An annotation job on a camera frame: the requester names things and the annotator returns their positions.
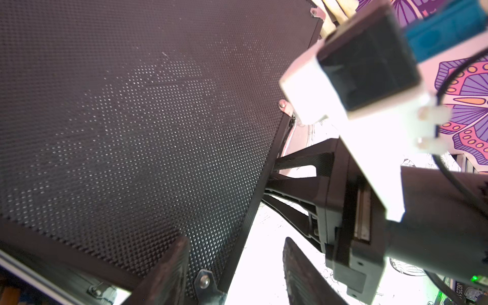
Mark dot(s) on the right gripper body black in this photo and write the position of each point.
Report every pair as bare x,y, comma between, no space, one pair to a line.
352,223

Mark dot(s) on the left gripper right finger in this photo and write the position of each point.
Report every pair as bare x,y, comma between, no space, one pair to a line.
305,285

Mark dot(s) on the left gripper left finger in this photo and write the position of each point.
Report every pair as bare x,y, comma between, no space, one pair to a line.
166,282

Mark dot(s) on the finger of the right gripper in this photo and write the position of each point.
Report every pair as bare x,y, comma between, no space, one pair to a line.
320,155
296,201

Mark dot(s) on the medium black poker case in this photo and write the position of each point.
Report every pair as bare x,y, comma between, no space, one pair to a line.
126,125

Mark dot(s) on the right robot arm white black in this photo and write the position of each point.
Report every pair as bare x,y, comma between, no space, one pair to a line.
439,231

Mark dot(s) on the cream work glove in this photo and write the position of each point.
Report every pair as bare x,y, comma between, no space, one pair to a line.
337,12

